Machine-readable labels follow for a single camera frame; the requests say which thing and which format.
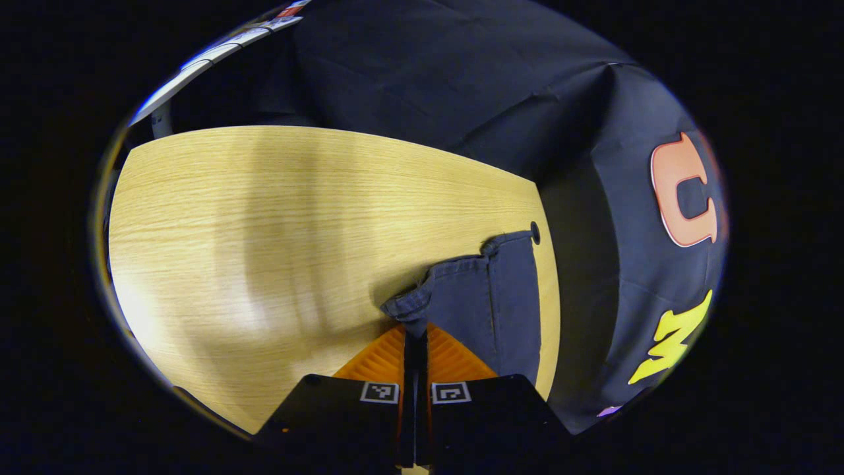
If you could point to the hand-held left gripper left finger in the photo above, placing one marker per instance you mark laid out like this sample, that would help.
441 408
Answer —
343 415

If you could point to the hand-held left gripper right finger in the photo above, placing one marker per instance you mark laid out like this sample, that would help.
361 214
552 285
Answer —
488 415

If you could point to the dark jeans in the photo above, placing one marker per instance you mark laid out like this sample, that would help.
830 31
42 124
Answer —
475 303

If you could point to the black backdrop cloth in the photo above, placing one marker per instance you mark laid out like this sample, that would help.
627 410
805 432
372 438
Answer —
461 79

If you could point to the white printed banner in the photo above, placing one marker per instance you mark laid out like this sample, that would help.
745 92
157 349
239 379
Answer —
211 56

